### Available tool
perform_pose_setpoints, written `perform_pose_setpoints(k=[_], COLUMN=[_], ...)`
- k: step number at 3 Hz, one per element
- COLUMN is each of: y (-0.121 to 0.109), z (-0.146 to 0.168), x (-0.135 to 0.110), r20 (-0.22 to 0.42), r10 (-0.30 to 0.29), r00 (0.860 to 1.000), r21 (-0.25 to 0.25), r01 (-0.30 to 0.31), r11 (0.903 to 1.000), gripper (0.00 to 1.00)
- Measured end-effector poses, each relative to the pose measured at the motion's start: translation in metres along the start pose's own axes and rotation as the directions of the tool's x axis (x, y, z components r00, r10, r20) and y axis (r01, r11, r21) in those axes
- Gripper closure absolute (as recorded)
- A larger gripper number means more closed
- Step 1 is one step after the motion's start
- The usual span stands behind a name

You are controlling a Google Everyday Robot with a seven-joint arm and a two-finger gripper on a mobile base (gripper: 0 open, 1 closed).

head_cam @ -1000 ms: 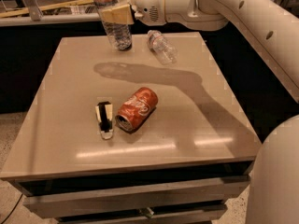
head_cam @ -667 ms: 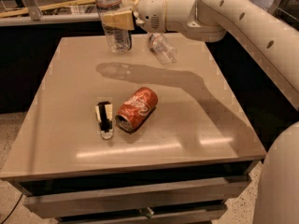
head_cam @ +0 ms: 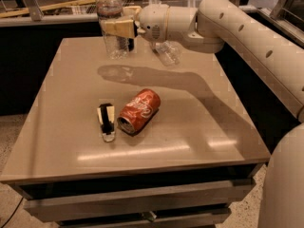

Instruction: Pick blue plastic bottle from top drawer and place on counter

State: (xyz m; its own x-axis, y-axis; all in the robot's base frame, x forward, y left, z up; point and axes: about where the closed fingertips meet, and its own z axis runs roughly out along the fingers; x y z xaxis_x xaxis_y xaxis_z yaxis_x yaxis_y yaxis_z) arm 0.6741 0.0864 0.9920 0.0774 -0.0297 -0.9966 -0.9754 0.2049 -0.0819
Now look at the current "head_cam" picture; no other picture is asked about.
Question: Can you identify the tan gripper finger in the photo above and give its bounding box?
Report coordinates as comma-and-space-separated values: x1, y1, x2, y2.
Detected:
101, 19, 137, 39
123, 6, 142, 17

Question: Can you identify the clear bottle with red label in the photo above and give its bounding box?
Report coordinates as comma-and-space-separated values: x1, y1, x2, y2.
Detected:
96, 0, 129, 59

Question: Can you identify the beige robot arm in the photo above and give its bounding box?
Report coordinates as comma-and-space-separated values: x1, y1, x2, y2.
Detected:
102, 0, 304, 228

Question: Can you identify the clear crushed plastic bottle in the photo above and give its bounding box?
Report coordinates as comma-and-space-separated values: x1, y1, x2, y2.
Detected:
151, 41, 181, 67

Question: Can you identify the beige drawer cabinet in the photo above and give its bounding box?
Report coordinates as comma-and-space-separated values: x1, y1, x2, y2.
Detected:
1, 37, 270, 228

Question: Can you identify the top drawer front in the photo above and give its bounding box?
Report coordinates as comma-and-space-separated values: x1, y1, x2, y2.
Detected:
25, 179, 255, 222

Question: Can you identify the blue Pepsi can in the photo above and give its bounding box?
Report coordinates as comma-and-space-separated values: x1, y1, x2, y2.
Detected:
127, 38, 135, 51

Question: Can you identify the grey metal railing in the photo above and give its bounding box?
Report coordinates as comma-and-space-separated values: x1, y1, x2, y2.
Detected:
1, 0, 303, 47

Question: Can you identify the red Coca-Cola can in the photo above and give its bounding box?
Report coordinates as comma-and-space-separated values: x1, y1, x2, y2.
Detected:
117, 88, 161, 135

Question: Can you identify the small black and clear object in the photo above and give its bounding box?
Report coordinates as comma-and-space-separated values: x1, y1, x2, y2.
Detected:
97, 103, 115, 143

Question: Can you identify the black cable on floor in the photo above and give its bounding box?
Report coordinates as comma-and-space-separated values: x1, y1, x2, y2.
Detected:
0, 196, 25, 228

